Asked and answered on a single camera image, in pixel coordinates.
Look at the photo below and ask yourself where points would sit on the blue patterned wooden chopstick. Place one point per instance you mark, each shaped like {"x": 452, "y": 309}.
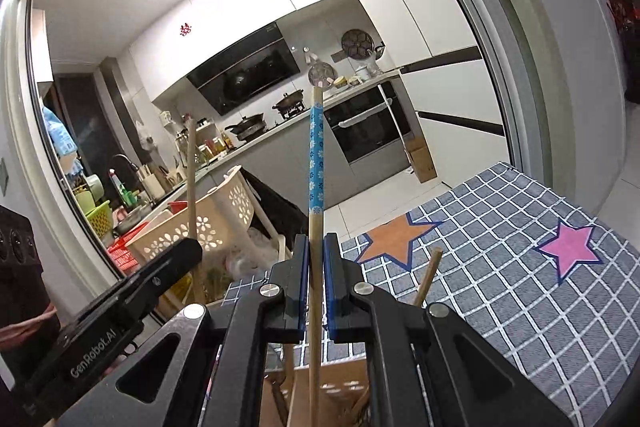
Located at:
{"x": 315, "y": 229}

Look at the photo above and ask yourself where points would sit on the beige plastic utensil holder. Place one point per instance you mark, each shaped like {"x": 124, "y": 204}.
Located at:
{"x": 285, "y": 402}

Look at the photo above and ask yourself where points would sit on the red plastic basket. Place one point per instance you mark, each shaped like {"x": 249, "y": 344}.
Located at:
{"x": 121, "y": 256}

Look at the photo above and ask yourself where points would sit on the black wok on stove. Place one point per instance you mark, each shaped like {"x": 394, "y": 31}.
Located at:
{"x": 247, "y": 127}

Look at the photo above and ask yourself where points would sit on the person's left hand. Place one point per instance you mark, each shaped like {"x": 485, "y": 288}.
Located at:
{"x": 14, "y": 335}

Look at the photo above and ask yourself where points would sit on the black built-in oven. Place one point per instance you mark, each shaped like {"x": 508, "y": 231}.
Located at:
{"x": 367, "y": 121}

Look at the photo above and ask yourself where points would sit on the white refrigerator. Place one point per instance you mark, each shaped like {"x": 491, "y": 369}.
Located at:
{"x": 432, "y": 44}

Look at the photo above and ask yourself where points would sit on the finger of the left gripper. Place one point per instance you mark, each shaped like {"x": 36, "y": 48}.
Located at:
{"x": 144, "y": 288}

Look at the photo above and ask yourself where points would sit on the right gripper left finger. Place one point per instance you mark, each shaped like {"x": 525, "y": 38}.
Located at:
{"x": 274, "y": 312}

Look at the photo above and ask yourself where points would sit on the plain wooden chopstick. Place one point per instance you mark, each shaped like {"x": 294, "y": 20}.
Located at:
{"x": 426, "y": 283}

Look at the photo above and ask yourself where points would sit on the green plastic basket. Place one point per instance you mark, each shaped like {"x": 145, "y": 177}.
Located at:
{"x": 100, "y": 219}

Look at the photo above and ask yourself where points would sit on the long wooden chopstick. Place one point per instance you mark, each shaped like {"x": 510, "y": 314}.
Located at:
{"x": 197, "y": 275}

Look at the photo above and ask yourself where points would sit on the black range hood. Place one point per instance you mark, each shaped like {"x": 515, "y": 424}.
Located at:
{"x": 248, "y": 67}

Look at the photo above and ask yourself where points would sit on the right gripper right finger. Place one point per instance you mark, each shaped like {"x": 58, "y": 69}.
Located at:
{"x": 359, "y": 312}

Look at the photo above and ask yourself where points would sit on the beige perforated storage cart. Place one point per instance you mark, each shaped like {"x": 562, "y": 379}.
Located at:
{"x": 236, "y": 235}

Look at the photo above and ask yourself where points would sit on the grey checked star tablecloth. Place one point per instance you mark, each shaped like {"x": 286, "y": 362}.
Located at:
{"x": 553, "y": 289}

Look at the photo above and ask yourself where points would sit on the black pot on burner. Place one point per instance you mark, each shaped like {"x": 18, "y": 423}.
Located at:
{"x": 291, "y": 105}

